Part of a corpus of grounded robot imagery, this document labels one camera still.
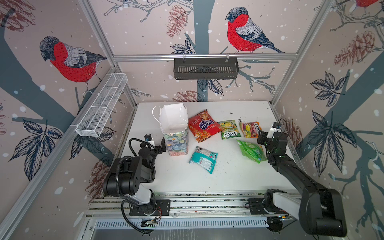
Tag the red cookie snack packet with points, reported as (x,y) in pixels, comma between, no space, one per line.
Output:
(203,126)

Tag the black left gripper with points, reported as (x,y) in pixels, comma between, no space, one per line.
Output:
(162,144)

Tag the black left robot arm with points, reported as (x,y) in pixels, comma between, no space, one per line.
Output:
(127,175)

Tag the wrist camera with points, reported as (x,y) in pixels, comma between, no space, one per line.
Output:
(274,128)
(151,141)

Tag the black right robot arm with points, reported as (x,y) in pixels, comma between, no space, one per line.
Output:
(320,210)

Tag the black perforated wall basket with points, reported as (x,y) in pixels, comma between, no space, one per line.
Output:
(206,68)

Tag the yellow green candy bag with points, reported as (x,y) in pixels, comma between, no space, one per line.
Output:
(229,129)

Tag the aluminium mounting rail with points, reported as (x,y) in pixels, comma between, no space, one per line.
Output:
(235,204)

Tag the orange snack packet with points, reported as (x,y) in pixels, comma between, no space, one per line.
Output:
(250,129)

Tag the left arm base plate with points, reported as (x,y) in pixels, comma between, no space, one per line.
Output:
(157,209)

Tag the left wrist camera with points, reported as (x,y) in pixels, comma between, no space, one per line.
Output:
(151,141)

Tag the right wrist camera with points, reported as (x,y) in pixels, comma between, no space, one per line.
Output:
(274,128)

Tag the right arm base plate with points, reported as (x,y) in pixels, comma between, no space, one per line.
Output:
(258,206)

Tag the white wire mesh shelf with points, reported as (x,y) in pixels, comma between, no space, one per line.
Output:
(100,110)

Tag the horizontal aluminium frame bar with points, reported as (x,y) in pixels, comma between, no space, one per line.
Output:
(153,58)

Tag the colourful paper gift bag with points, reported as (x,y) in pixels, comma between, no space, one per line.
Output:
(173,121)

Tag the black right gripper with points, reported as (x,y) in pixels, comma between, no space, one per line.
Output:
(262,137)

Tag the teal white snack packet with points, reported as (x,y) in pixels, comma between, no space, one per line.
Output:
(204,158)

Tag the bright green snack bag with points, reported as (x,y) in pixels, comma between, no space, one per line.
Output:
(252,151)

